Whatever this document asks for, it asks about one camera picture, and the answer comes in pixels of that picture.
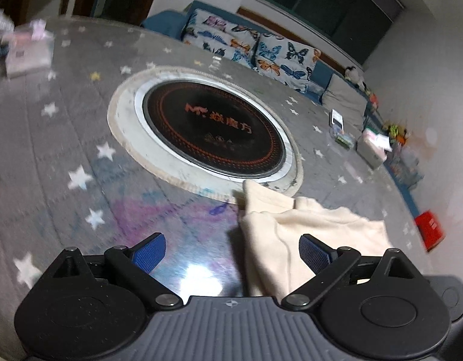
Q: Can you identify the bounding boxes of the cream sweatshirt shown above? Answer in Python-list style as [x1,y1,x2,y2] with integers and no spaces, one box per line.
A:
[239,180,392,301]

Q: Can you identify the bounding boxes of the red plastic stool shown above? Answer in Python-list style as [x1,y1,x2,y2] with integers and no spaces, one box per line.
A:
[415,210,445,252]

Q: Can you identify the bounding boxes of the grey star-patterned table cover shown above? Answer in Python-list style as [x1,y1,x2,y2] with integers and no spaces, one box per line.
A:
[0,18,431,360]

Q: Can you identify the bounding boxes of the white tissue box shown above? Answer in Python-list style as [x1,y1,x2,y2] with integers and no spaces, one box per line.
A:
[356,128,392,170]

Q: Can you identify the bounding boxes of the clear plastic storage bin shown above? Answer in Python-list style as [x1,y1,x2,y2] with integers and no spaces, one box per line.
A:
[386,145,424,190]

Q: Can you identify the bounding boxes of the small white card box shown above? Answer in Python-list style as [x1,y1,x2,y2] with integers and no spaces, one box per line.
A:
[329,109,344,131]

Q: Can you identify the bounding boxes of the yellow orange plush toys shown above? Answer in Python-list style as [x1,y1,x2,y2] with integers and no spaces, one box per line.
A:
[382,122,409,146]

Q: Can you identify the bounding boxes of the round black induction cooktop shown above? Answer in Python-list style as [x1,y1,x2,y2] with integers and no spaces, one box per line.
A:
[134,77,293,182]

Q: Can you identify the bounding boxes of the blue sofa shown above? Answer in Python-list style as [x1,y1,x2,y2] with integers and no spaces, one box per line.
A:
[140,0,424,219]

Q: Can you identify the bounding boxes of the grey plain cushion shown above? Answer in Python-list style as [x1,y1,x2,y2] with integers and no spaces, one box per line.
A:
[321,73,368,131]

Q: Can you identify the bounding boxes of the black white plush toy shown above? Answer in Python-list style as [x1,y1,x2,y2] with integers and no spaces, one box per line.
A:
[344,66,367,92]

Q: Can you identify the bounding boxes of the right butterfly pillow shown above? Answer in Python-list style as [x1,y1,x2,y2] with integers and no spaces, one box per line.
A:
[254,33,321,94]

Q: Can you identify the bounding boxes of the butterfly pillow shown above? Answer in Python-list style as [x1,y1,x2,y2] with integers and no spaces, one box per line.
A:
[254,33,321,94]
[182,9,260,69]

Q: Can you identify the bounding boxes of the left butterfly pillow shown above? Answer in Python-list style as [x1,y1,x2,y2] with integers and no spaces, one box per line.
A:
[182,9,260,69]

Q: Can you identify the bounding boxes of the pink tissue pack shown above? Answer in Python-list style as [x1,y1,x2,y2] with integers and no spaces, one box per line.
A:
[1,19,55,79]

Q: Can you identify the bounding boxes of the dark window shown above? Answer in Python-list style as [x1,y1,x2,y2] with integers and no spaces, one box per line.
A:
[265,0,403,64]

